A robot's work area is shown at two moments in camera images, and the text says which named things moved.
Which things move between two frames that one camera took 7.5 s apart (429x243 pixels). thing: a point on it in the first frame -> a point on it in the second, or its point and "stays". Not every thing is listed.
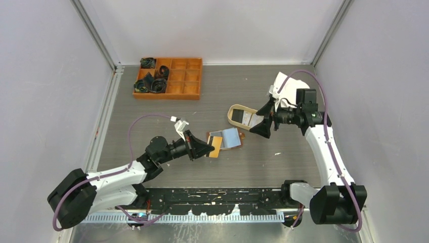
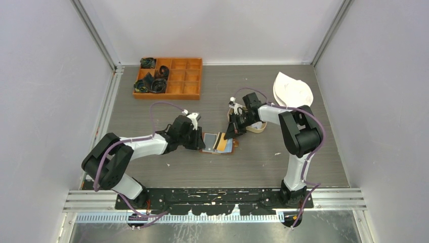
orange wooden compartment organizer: (184, 79) stays
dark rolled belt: (143, 85) stays
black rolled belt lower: (159, 85) stays
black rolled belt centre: (164, 71) stays
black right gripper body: (285, 115) -> (240, 123)
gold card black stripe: (216, 142) -> (221, 143)
